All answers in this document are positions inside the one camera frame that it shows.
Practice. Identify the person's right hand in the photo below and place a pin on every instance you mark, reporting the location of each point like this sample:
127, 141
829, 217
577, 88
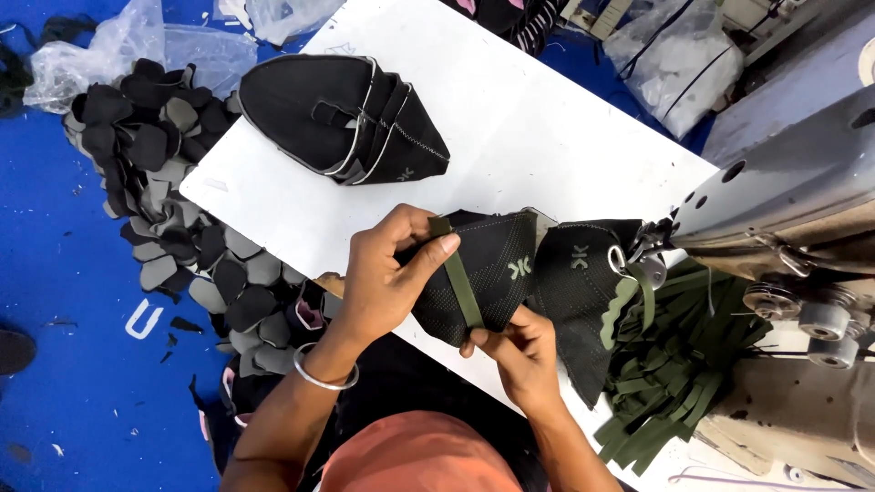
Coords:
523, 365

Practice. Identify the person's left hand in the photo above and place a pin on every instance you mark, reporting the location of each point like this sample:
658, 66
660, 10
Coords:
379, 280

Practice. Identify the black mesh shoe piece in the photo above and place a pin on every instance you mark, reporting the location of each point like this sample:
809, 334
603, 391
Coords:
489, 273

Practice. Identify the black shoe upper under needle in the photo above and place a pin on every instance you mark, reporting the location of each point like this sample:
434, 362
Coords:
581, 294

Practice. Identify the silver wrist bangle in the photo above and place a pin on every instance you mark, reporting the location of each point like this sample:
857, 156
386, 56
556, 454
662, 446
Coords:
321, 380

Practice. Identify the person's orange trousers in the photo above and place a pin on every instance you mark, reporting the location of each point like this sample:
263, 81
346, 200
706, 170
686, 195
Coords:
417, 454

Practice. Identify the stack of black shoe uppers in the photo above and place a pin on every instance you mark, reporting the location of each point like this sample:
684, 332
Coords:
328, 116

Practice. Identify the pile of black grey cutouts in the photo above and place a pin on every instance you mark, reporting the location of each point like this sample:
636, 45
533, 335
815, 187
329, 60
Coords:
178, 205

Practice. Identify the grey sewing machine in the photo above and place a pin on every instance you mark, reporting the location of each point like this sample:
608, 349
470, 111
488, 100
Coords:
786, 273

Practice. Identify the crumpled clear plastic bag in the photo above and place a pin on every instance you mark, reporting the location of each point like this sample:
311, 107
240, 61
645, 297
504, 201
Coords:
287, 17

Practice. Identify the black striped cloth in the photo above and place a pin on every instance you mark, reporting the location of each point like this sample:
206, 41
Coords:
513, 17

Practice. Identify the clear bag with white pieces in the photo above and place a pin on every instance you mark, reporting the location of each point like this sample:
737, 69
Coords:
673, 61

